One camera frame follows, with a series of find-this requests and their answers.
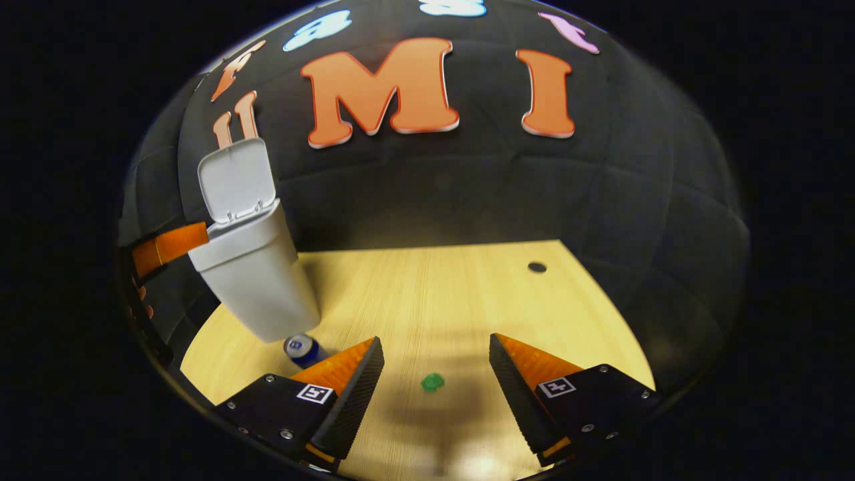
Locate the white desktop garbage bin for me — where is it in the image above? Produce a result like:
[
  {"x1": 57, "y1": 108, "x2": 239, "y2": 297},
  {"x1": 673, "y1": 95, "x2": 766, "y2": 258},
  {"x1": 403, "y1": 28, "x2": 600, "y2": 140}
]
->
[{"x1": 188, "y1": 138, "x2": 322, "y2": 343}]

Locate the wooden desktop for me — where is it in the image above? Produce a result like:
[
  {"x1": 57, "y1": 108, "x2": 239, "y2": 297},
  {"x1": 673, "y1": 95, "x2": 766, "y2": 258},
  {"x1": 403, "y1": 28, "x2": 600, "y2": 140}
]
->
[{"x1": 179, "y1": 239, "x2": 657, "y2": 481}]

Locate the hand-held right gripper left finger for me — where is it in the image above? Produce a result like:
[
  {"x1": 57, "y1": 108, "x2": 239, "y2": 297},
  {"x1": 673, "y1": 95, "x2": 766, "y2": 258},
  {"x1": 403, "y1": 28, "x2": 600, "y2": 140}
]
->
[{"x1": 214, "y1": 336, "x2": 385, "y2": 472}]

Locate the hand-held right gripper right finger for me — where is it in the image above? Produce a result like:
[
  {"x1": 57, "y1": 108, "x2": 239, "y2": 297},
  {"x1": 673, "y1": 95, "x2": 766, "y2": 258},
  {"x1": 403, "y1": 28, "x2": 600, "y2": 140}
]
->
[{"x1": 490, "y1": 333, "x2": 662, "y2": 468}]

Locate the blue pop can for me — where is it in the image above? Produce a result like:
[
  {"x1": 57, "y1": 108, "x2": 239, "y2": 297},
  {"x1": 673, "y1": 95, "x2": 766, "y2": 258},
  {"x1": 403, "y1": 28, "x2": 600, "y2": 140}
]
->
[{"x1": 283, "y1": 333, "x2": 329, "y2": 369}]

